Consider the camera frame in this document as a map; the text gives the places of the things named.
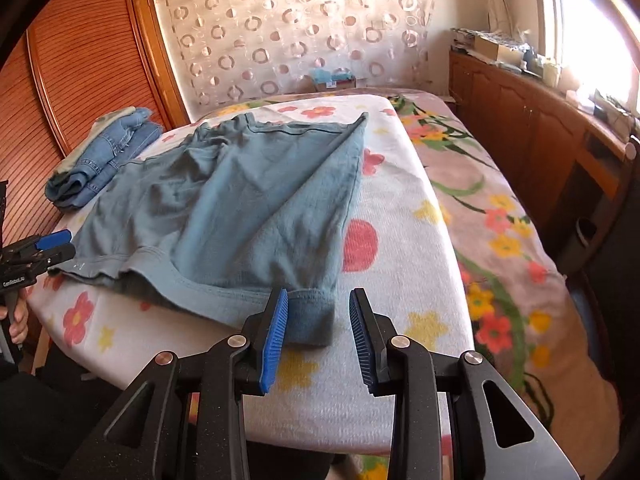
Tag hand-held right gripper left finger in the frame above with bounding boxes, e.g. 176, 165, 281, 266
60, 287, 291, 480

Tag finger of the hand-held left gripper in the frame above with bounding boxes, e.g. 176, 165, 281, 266
20, 242, 77, 277
15, 229, 74, 257

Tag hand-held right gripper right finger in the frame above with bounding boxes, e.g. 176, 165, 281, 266
348, 287, 581, 480

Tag teal pants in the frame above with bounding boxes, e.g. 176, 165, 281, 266
48, 112, 370, 348

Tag person's left hand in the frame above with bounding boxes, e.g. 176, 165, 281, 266
9, 291, 31, 347

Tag white floral blanket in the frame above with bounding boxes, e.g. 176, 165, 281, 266
25, 94, 476, 456

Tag folded blue jeans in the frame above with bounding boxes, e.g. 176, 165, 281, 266
45, 107, 163, 211

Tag wooden louvered wardrobe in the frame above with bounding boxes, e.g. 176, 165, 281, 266
0, 0, 193, 261

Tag floral bedsheet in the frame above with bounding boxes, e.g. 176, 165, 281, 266
192, 87, 621, 480

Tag small cardboard box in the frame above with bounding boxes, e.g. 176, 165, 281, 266
302, 67, 357, 94

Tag blue item in box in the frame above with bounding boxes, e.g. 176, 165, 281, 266
311, 66, 351, 87

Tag wooden cabinet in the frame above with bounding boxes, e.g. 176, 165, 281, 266
447, 47, 640, 271

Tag circle-patterned sheer curtain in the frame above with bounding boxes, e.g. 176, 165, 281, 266
155, 0, 438, 121

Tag stack of books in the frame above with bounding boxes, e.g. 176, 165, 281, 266
450, 27, 481, 52

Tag open cardboard box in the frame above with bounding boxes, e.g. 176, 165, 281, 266
474, 34, 522, 62

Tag window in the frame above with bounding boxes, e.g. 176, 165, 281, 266
530, 0, 640, 101

